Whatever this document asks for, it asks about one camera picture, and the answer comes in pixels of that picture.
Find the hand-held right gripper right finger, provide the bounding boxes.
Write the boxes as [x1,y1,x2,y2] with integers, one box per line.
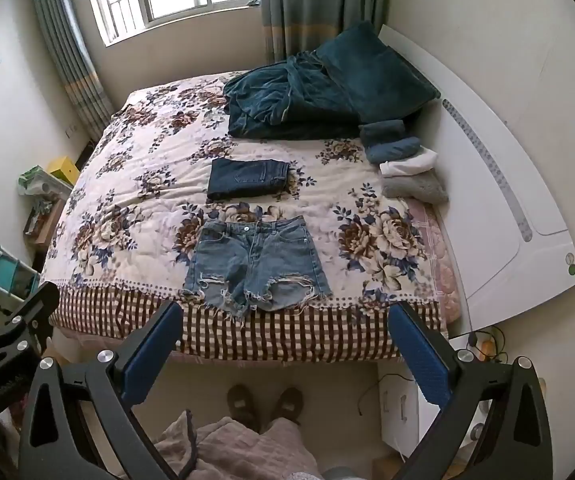
[387,301,554,480]

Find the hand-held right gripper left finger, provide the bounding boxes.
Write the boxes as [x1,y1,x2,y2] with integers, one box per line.
[16,301,184,480]

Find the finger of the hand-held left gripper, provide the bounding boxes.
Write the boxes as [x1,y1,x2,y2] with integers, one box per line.
[0,282,61,362]

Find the light blue denim shorts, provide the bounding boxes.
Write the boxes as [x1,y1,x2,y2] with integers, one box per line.
[182,215,332,319]

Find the teal storage cart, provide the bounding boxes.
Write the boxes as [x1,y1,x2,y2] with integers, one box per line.
[0,237,41,313]

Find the white nightstand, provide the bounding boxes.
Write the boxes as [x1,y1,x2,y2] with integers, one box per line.
[377,359,474,457]

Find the power strip with plugs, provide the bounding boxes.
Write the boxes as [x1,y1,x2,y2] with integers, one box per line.
[466,327,509,363]

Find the pink mattress pad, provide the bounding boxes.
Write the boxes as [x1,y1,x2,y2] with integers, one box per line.
[406,199,469,333]

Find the brown slipper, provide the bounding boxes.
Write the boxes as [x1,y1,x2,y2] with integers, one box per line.
[226,384,261,434]
[266,386,305,429]

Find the white plastic bag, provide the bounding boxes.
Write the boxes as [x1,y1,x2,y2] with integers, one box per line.
[17,166,74,200]

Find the person's pink quilted robe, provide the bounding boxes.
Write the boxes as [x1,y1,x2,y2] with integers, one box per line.
[153,409,324,480]

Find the brown checked bed sheet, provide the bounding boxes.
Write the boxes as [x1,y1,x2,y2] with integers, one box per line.
[47,282,449,361]

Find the yellow box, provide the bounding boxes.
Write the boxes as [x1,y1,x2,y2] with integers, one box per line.
[46,156,79,187]

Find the floral bedspread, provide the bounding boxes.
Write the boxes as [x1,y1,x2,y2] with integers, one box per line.
[40,71,441,311]

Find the folded grey cloth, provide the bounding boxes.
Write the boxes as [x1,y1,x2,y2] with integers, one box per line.
[382,171,449,205]

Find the folded white cloth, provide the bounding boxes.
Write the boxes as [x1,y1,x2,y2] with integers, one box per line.
[379,149,439,178]

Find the white bed headboard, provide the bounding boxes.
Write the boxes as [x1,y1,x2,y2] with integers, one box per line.
[377,25,575,327]

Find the folded dark blue jeans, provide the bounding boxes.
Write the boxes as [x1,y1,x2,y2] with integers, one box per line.
[206,158,292,202]

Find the folded blue cloth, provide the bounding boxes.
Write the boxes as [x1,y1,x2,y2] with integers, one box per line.
[365,136,422,165]

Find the folded grey-blue cloth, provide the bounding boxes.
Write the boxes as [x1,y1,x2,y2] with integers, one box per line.
[358,119,407,146]

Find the grey-green striped curtain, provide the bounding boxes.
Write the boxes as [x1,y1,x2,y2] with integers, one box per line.
[30,0,116,140]
[257,0,394,65]

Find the teal velvet blanket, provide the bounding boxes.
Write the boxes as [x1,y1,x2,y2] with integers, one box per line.
[223,52,363,141]

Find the teal velvet pillow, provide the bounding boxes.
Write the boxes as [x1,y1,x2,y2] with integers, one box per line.
[316,21,441,125]

